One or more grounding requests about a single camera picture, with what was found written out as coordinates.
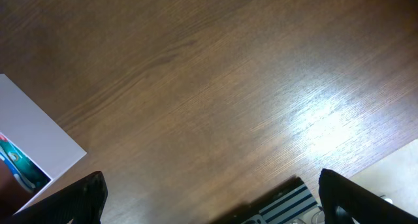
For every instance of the white cardboard box, brown inside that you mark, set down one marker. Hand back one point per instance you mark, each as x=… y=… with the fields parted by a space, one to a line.
x=30 y=129

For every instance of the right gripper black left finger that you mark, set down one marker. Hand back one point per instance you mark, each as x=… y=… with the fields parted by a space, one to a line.
x=79 y=203

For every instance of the green red toothpaste tube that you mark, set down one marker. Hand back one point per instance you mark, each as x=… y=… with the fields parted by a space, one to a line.
x=24 y=164

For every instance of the striped object at table edge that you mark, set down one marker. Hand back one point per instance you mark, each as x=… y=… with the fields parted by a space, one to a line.
x=285 y=209

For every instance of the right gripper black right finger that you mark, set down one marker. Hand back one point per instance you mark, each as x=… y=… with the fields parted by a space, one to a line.
x=344 y=201

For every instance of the blue and white toothbrush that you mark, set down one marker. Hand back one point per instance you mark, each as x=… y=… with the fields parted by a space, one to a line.
x=19 y=177

